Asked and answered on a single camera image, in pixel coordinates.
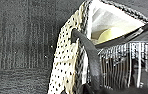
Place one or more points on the black bag with nutrition print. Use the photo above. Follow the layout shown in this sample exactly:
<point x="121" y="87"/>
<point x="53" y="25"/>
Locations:
<point x="130" y="63"/>

